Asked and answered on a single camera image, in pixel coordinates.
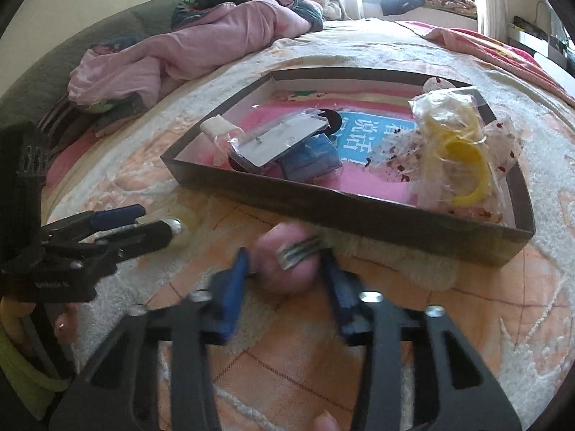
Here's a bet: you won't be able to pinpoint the yellow hair clip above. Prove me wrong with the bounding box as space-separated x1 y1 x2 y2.
409 88 497 211

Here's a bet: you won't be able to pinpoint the brown cardboard tray box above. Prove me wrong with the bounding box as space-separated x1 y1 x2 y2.
162 67 536 267

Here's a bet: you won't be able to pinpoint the red pink floral blanket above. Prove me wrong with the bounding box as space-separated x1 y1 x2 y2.
402 22 574 107

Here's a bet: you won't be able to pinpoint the grey card in bag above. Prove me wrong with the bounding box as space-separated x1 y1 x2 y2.
227 109 334 174

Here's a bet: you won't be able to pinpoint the pink fluffy hair clip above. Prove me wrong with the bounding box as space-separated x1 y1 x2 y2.
249 222 321 295

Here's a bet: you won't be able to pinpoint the green sofa headboard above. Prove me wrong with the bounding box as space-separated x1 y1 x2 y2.
1 0 181 126

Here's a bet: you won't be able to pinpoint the spotted sheer fabric bow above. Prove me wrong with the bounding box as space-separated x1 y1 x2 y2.
367 77 523 224

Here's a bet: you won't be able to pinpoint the blue plastic jewelry box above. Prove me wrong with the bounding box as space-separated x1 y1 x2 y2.
279 133 342 183

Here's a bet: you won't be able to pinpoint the person's left hand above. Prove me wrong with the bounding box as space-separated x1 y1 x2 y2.
0 296 78 346

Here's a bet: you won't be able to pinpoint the beige patterned bed cover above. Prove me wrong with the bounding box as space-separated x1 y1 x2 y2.
43 19 574 430

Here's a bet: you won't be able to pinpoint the pink book blue label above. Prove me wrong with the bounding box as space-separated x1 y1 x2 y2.
179 89 417 204

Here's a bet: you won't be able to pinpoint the pink quilt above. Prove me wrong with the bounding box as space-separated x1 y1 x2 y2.
68 0 312 110

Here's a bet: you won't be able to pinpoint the cream white hair clip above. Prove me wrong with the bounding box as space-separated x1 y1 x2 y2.
200 115 245 166

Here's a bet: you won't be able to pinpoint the white desk with clutter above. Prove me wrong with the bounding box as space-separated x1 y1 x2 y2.
508 1 574 77

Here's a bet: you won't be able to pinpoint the dark clothes on windowsill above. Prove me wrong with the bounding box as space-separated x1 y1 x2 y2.
380 0 478 19

